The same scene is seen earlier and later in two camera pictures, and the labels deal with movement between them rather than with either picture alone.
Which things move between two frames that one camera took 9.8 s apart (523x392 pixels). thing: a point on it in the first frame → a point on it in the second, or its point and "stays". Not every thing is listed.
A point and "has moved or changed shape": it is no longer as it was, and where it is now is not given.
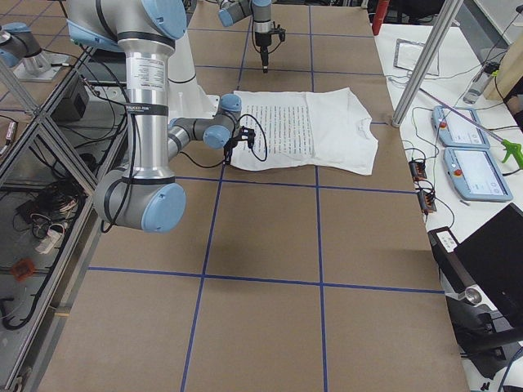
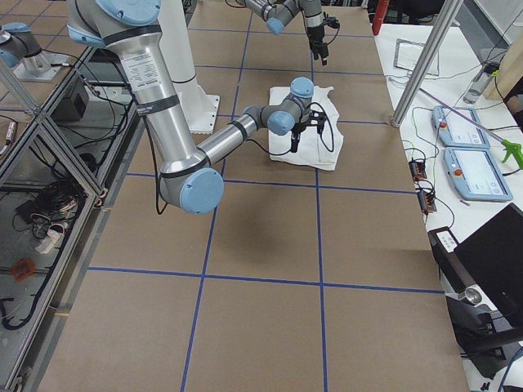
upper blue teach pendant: [459, 126] stays
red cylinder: [381, 10] stays
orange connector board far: [417, 170] stays
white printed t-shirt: [325, 128] has moved or changed shape
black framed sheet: [407, 53] stays
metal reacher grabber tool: [514, 148] stays
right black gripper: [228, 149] → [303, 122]
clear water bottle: [480, 82] stays
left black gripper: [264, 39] → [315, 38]
